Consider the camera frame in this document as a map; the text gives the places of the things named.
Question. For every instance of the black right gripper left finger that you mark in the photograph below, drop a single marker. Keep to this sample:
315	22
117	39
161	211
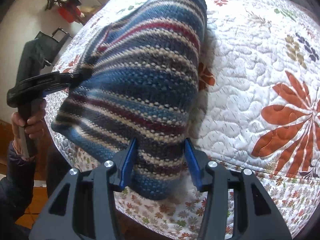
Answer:
83	205

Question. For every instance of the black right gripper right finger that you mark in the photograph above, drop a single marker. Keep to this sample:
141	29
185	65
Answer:
255	213

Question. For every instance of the striped navy knit sweater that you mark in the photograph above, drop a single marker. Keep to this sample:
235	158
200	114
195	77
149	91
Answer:
144	79

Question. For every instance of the dark blue sleeve forearm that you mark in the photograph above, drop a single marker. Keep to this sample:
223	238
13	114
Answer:
16	188

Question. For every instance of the red and black hanging clothes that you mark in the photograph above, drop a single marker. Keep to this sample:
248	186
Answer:
69	10

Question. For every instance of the person's left hand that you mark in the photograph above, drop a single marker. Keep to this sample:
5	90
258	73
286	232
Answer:
33	128

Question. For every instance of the black chair with jacket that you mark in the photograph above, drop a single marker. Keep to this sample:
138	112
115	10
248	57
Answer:
39	53

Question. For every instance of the white floral quilted bedspread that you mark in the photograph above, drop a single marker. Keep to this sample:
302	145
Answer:
258	105

